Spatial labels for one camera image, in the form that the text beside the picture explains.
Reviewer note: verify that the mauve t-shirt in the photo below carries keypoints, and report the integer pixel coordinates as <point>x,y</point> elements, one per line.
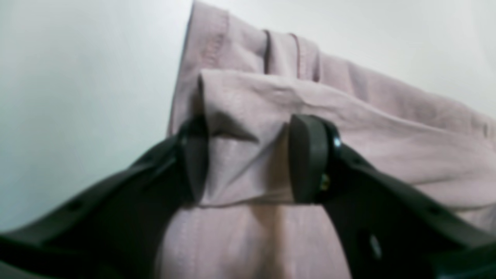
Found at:
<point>247,83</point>

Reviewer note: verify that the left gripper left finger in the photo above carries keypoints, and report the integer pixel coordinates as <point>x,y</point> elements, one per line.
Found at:
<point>113,229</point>

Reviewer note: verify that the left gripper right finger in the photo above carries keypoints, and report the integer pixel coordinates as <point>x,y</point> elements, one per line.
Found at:
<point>387,229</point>

